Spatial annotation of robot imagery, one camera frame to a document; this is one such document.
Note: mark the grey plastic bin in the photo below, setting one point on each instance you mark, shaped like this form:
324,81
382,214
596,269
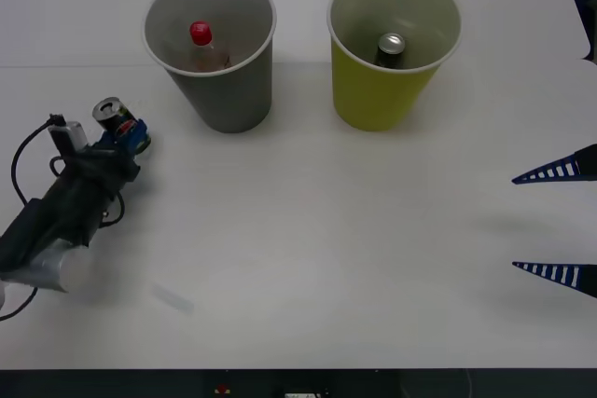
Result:
233,95

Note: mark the black can with green print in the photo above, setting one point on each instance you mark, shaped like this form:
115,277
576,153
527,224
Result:
114,116

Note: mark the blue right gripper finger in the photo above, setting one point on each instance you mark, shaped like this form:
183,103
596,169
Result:
555,170
559,274

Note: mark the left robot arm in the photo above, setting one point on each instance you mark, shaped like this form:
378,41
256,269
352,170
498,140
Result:
51,230

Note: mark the red round button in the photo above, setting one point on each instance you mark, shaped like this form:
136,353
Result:
222,389

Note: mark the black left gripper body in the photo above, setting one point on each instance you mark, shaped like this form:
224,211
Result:
100,167

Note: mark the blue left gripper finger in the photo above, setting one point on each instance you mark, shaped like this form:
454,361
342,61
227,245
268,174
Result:
139,134
106,139

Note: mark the yellow-green plastic bin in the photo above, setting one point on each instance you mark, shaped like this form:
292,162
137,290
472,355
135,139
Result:
373,90

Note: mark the red-capped plastic bottle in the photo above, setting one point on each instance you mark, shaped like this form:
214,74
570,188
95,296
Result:
201,34

